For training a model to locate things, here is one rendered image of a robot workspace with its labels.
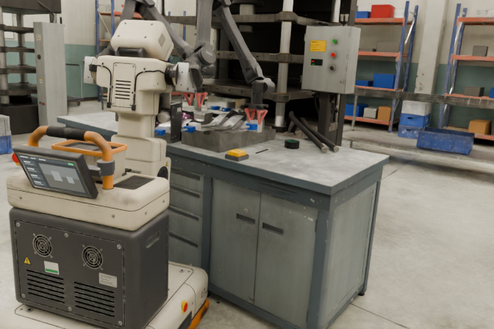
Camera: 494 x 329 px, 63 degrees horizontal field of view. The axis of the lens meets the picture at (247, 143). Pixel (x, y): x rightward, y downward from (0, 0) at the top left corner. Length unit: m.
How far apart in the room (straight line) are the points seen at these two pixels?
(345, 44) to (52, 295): 1.96
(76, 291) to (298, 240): 0.89
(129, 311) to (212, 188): 0.75
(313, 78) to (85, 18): 8.01
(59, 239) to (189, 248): 0.87
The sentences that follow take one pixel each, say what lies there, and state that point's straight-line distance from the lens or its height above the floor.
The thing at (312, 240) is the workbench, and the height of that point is 0.52.
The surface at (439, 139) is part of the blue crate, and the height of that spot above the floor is 0.39.
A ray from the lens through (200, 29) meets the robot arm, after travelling 1.84.
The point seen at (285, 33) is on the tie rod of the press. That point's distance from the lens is 2.57.
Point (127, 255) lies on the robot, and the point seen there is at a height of 0.61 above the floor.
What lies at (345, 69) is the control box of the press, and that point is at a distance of 2.52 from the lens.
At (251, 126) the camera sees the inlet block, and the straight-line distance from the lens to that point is 1.91.
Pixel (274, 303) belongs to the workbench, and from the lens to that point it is 2.00.
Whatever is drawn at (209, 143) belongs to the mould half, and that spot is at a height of 0.84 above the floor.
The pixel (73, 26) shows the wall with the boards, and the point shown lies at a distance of 9.96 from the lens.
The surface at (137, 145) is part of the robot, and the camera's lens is 1.74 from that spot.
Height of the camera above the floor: 1.27
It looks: 13 degrees down
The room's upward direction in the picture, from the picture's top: 3 degrees clockwise
